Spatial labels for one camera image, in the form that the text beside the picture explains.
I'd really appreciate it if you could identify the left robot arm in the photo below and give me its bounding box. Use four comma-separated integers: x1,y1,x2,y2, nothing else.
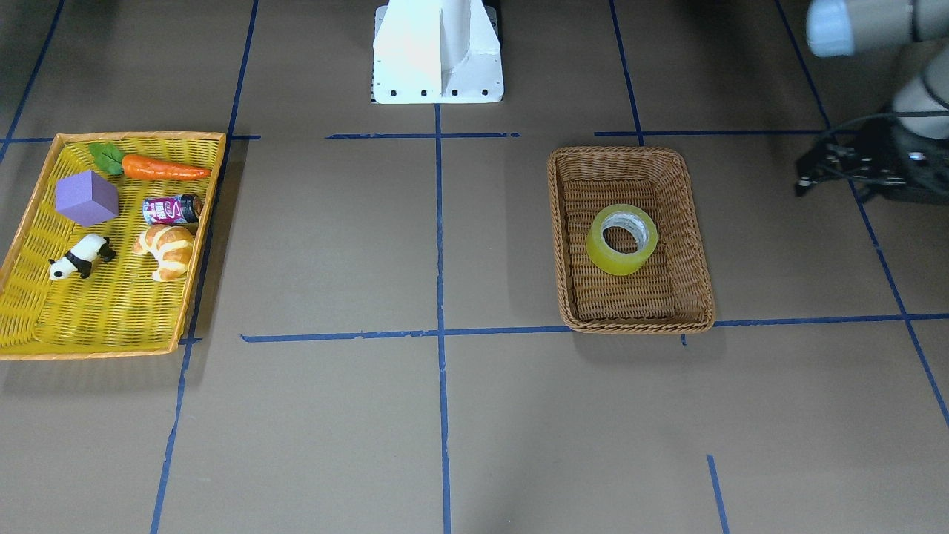
794,1,948,205

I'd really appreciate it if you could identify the small pink drink can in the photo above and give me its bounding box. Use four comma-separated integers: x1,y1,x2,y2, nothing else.
140,194,204,225

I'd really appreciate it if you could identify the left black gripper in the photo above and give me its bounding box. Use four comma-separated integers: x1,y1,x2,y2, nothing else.
794,117,948,206

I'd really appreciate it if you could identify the purple foam cube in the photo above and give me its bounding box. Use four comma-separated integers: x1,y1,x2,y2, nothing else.
55,170,121,227

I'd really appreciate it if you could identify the toy croissant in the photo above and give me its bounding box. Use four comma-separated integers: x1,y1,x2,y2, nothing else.
132,224,194,283

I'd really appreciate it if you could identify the yellow wicker tray basket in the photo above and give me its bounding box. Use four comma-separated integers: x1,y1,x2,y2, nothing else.
1,131,228,360

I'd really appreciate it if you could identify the yellow tape roll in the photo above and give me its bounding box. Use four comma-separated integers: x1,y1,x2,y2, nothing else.
586,204,660,276

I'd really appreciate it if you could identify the orange toy carrot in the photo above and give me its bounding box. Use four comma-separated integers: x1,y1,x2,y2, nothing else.
88,142,211,180

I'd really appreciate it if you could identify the small panda figurine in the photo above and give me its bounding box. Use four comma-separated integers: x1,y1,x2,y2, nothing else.
48,234,116,281

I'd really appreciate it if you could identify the brown wicker basket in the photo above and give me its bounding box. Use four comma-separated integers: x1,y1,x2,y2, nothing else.
548,146,715,334

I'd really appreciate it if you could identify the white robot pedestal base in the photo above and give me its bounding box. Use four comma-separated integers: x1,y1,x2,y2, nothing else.
371,1,505,105

